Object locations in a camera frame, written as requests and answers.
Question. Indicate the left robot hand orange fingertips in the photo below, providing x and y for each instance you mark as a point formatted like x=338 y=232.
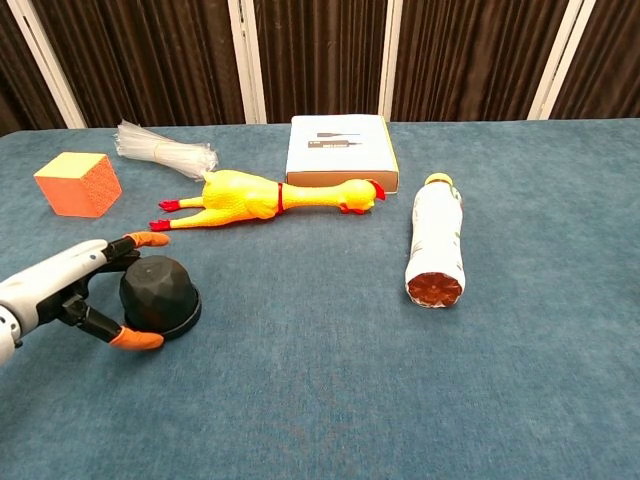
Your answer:
x=55 y=275

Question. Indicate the black faceted dice cup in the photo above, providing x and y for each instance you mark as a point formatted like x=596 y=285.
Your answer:
x=155 y=287

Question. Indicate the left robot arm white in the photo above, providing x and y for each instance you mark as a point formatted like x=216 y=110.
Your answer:
x=7 y=335

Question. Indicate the orange foam cube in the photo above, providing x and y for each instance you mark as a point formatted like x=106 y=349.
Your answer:
x=75 y=192

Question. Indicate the clear plastic bag bundle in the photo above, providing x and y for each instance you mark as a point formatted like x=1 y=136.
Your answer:
x=160 y=150

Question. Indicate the yellow rubber chicken toy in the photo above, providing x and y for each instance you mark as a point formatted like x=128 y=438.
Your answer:
x=240 y=200

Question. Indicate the dark brown curtain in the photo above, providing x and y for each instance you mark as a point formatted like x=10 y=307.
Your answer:
x=145 y=55

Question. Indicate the blue table cloth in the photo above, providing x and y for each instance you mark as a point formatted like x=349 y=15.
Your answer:
x=320 y=380

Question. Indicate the white flat product box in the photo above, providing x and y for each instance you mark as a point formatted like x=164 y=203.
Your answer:
x=340 y=150

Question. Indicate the white labelled drink bottle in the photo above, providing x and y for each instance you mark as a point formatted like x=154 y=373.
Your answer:
x=437 y=235

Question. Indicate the white frame post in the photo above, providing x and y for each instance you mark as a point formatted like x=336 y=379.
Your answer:
x=391 y=55
x=247 y=60
x=47 y=62
x=560 y=57

